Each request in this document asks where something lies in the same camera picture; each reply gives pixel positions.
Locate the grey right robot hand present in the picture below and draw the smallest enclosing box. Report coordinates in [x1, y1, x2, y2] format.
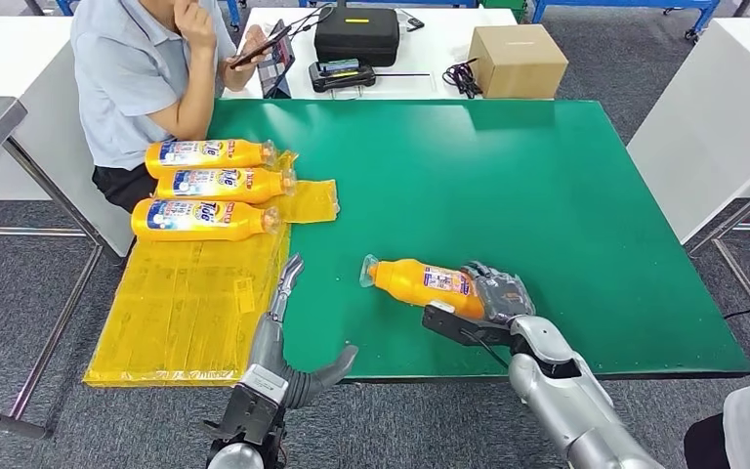
[460, 260, 537, 325]

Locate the person's left hand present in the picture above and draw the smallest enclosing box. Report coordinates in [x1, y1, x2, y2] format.
[223, 24, 274, 72]

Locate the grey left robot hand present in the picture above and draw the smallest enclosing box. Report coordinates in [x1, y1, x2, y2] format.
[245, 253, 359, 410]

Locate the person's right hand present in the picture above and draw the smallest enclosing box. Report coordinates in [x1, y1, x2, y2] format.
[173, 0, 219, 53]

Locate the black smartphone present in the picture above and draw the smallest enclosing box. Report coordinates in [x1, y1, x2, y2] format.
[229, 24, 292, 70]

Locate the orange detergent bottle clear cap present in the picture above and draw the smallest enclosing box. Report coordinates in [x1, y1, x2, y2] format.
[358, 253, 487, 322]
[130, 196, 283, 244]
[145, 138, 278, 181]
[155, 166, 298, 206]

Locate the tablet computer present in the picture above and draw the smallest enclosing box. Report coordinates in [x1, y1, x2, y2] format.
[257, 19, 297, 100]

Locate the black handheld controller with screen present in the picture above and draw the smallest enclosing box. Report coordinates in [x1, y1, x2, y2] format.
[307, 58, 378, 94]

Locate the yellow plastic sheet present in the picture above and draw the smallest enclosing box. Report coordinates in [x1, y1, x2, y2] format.
[82, 151, 341, 390]

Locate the black carrying case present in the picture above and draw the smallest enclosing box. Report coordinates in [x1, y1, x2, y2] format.
[312, 6, 400, 68]

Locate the white table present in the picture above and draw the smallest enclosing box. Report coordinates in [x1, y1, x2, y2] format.
[0, 16, 136, 259]
[219, 6, 521, 102]
[625, 17, 750, 358]

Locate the brown cardboard box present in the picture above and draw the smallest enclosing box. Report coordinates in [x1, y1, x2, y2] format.
[467, 23, 570, 100]

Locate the blue cart leg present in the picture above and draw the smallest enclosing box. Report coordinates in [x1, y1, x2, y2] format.
[529, 0, 723, 45]

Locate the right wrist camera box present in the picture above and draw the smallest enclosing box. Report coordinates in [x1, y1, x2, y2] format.
[421, 300, 519, 351]

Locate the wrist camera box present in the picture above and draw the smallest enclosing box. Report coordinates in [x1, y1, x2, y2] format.
[201, 363, 290, 448]
[421, 300, 519, 351]

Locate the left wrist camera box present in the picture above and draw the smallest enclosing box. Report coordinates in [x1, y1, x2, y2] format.
[201, 363, 290, 448]

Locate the black cable bundle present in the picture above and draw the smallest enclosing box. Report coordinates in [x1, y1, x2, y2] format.
[441, 57, 485, 100]

